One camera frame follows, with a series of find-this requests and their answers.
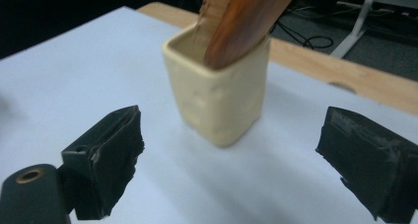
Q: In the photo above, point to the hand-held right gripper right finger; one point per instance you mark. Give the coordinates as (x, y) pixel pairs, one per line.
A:
(374, 161)

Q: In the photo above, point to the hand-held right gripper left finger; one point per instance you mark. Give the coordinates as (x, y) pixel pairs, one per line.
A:
(108, 158)

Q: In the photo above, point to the cream square cup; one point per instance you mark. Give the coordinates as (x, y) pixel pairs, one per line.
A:
(217, 109)

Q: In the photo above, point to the brown wooden hairbrush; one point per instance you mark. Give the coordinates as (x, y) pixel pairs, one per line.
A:
(243, 23)

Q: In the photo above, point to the wooden table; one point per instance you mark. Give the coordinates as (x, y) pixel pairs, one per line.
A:
(328, 72)

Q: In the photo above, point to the white metal stand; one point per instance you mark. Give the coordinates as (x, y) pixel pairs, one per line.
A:
(356, 26)

